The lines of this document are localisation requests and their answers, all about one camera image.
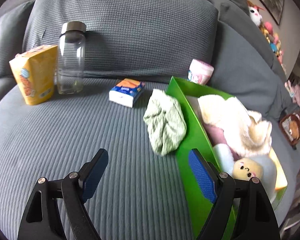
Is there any grey sofa back cushion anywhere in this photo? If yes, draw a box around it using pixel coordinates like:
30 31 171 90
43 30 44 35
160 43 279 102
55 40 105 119
23 0 218 82

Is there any pink knitted cloth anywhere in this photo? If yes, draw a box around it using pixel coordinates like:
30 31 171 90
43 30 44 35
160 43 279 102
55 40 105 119
204 124 227 146

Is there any cream knitted towel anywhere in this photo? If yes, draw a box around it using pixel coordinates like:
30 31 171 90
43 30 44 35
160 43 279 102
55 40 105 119
198 94 272 158

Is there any pink plush toy pile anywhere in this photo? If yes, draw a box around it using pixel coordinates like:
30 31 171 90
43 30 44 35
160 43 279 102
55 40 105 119
259 22 283 64

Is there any pink white tissue pack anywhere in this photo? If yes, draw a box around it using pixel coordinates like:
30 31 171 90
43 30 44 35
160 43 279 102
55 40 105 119
187 59 214 85

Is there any blue orange tissue packet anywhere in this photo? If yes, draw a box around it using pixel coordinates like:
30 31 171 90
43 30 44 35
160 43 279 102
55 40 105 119
109 79 146 108

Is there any clear bottle metal cap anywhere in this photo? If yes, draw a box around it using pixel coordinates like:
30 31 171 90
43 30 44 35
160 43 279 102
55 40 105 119
57 21 87 94

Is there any white blue plush toy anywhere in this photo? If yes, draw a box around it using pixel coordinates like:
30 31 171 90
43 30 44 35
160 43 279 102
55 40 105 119
213 144 277 202

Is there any white unicorn plush toy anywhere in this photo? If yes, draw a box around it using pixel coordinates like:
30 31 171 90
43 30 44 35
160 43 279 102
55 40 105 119
247 0 263 27

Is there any green cardboard box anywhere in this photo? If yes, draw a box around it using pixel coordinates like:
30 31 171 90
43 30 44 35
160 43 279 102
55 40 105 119
165 76 288 240

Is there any grey sofa seat cushion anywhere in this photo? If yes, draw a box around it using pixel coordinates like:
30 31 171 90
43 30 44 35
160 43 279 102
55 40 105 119
0 77 297 240

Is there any brown round plush bag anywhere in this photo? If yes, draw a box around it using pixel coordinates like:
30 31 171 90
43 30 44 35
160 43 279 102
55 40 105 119
279 113 300 150

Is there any yellow face plush toy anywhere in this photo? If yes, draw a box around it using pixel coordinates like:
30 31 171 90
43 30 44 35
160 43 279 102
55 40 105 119
232 158 263 181

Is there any green patterned scrunchie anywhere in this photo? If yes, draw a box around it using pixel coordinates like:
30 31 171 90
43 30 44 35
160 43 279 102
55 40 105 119
143 89 187 156

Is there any yellow snack pouch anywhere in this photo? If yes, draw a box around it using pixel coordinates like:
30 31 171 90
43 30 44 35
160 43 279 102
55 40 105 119
9 45 58 106

